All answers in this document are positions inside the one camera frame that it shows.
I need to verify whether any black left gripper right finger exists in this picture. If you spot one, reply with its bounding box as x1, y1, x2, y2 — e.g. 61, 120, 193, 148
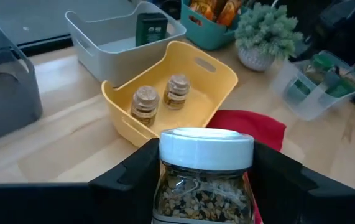
248, 141, 355, 224

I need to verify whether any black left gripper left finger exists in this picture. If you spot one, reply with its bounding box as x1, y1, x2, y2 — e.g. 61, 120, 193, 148
0, 138, 161, 224

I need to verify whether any white-lid glass spice jar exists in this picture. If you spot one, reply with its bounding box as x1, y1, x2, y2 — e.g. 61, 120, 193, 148
151, 126, 256, 224

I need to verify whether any small cork-lid spice jar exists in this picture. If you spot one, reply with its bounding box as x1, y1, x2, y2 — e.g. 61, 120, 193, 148
163, 73, 191, 110
130, 85, 160, 127

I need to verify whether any green-lid spice jar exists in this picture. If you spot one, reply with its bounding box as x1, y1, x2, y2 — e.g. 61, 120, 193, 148
303, 53, 336, 86

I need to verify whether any green spice tin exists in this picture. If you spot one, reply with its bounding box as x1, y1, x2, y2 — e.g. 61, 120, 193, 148
134, 12, 169, 48

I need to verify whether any red cloth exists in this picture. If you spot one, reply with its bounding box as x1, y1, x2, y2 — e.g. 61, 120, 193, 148
206, 109, 287, 224

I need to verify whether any clear plastic bin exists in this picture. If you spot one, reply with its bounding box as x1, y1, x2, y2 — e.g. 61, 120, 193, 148
271, 50, 355, 121

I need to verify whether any yellow plastic bin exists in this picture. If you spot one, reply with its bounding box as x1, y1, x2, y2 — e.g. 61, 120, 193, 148
101, 40, 239, 148

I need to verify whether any light grey plastic bin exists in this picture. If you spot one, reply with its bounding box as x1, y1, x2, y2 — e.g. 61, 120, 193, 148
65, 1, 187, 88

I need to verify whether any dark grey plastic bin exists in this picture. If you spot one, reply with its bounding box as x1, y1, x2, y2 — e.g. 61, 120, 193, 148
0, 21, 44, 147

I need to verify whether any artificial green potted plant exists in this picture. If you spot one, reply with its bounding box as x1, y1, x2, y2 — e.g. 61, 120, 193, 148
234, 2, 304, 73

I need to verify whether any teal plastic bin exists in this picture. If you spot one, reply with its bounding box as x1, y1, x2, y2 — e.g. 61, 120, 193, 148
180, 0, 247, 51

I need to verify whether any black aluminium table frame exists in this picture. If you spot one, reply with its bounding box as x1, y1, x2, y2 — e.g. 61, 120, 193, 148
18, 32, 74, 58

